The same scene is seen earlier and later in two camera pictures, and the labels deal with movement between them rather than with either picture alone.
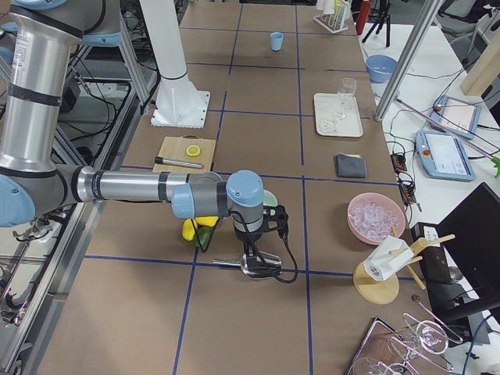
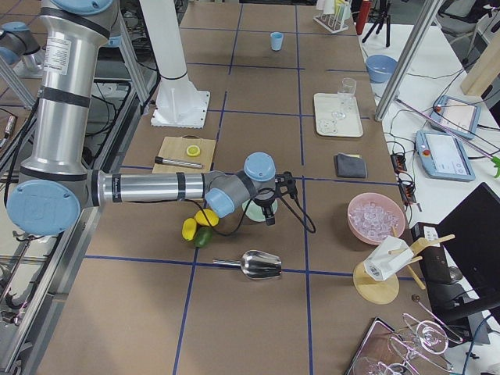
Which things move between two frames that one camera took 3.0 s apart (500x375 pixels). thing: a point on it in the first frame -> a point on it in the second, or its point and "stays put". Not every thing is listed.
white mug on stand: x=387 y=258 stays put
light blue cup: x=276 y=38 stays put
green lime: x=203 y=236 stays put
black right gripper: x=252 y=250 -> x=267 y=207
